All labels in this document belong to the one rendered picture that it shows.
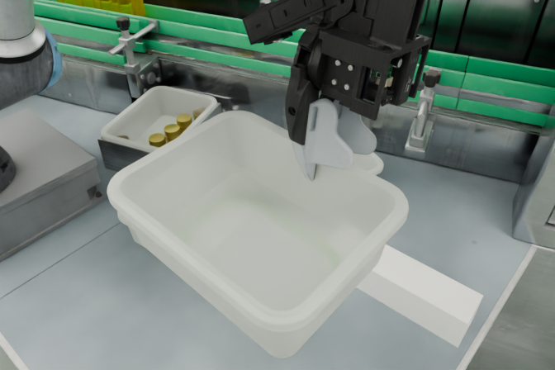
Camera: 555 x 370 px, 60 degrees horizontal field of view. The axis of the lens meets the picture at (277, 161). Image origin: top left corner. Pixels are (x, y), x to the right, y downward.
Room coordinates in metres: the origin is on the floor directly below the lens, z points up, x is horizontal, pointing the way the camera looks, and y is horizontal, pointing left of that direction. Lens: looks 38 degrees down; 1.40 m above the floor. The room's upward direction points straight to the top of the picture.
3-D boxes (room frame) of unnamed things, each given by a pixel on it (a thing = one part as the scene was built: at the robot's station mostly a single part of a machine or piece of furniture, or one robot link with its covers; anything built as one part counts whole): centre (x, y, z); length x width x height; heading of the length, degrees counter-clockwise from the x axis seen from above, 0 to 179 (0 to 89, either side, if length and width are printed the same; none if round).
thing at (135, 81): (1.02, 0.31, 0.85); 0.09 x 0.04 x 0.07; 158
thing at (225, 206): (0.31, 0.02, 1.09); 0.22 x 0.17 x 0.09; 48
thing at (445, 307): (0.48, -0.19, 0.78); 0.24 x 0.06 x 0.06; 52
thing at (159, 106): (0.87, 0.25, 0.80); 0.22 x 0.17 x 0.09; 158
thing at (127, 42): (1.00, 0.32, 0.95); 0.17 x 0.03 x 0.12; 158
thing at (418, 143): (0.76, -0.27, 0.90); 0.17 x 0.05 x 0.22; 158
